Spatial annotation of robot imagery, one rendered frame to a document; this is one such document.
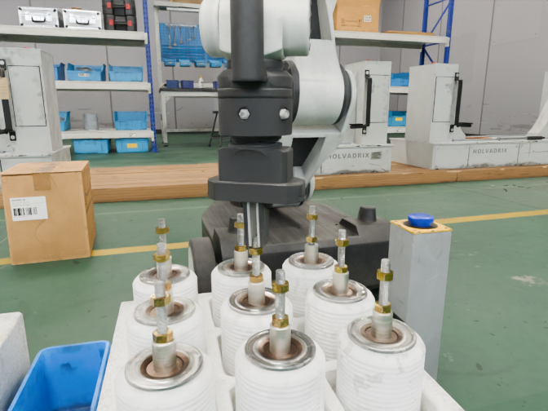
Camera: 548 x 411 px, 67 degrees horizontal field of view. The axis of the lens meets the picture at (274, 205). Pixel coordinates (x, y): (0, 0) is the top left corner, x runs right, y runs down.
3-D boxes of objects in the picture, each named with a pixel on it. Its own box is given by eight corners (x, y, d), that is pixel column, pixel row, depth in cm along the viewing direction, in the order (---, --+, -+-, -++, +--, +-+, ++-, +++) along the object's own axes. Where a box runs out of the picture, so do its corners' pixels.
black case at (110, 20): (106, 36, 483) (105, 20, 479) (137, 37, 493) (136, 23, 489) (103, 30, 444) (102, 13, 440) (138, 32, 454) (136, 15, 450)
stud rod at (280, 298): (278, 341, 43) (279, 272, 41) (273, 336, 43) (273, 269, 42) (286, 338, 43) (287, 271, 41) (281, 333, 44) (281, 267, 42)
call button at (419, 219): (402, 224, 69) (403, 213, 68) (423, 223, 70) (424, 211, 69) (416, 232, 65) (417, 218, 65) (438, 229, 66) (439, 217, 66)
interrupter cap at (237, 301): (221, 315, 51) (221, 311, 51) (234, 289, 59) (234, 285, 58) (281, 320, 50) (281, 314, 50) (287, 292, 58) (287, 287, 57)
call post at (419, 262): (378, 382, 77) (389, 222, 70) (412, 376, 79) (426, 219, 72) (399, 408, 70) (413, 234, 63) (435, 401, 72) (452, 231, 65)
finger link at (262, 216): (256, 249, 51) (256, 200, 50) (263, 240, 54) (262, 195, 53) (268, 249, 51) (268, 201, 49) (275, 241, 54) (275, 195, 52)
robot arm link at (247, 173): (311, 192, 54) (314, 99, 52) (298, 209, 45) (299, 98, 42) (222, 188, 57) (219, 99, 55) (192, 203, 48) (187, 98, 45)
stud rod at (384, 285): (388, 323, 46) (392, 259, 44) (382, 326, 45) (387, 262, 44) (380, 320, 47) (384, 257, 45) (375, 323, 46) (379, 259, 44)
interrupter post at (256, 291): (245, 307, 53) (245, 284, 53) (249, 298, 56) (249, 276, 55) (264, 308, 53) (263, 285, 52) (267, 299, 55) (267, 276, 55)
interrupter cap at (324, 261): (311, 252, 74) (311, 248, 74) (343, 264, 68) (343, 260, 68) (279, 262, 69) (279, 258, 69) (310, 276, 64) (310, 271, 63)
